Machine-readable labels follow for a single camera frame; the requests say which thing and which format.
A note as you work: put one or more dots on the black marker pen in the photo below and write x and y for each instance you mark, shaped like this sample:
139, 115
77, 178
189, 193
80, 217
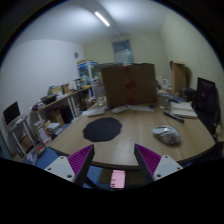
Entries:
174, 117

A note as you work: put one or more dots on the blue white shelf cabinet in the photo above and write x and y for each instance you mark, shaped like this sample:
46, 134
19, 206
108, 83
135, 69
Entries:
86, 72

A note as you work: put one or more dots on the ceiling fluorescent light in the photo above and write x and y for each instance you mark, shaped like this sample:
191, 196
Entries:
102, 18

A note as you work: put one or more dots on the white remote control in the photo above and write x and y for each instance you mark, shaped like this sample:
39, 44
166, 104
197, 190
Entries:
120, 109

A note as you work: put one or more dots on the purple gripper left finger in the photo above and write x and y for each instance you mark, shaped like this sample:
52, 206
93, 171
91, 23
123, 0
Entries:
73, 168

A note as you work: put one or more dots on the grey computer mouse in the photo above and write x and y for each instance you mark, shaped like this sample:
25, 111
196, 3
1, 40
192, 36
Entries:
167, 134

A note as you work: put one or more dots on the tall cardboard box by wall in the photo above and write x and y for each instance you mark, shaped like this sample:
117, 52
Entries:
178, 76

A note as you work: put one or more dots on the window with blind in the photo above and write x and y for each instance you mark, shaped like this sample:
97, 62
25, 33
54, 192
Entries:
123, 51

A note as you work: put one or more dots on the black laptop monitor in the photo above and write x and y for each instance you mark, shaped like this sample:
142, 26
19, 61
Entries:
11, 113

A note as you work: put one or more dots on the white flat paper sheet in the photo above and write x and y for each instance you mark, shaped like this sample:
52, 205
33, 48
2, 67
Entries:
94, 112

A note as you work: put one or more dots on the wooden side desk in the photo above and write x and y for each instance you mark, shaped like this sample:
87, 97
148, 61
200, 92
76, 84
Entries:
68, 99

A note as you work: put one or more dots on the stack of white papers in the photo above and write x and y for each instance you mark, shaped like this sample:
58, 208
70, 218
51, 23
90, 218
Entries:
183, 110

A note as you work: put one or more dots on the large brown cardboard box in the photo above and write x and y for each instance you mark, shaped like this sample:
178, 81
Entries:
133, 84

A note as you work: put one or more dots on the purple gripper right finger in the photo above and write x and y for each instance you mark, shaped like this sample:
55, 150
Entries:
153, 166

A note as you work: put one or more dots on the white metal side cart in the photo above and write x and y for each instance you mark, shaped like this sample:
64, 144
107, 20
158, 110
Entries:
23, 136

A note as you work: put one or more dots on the black office chair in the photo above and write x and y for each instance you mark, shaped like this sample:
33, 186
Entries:
206, 105

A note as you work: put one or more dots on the pink paper note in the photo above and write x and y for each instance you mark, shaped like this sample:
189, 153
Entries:
118, 179

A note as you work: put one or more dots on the black round mouse pad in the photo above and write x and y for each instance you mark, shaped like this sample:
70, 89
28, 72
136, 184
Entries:
103, 129

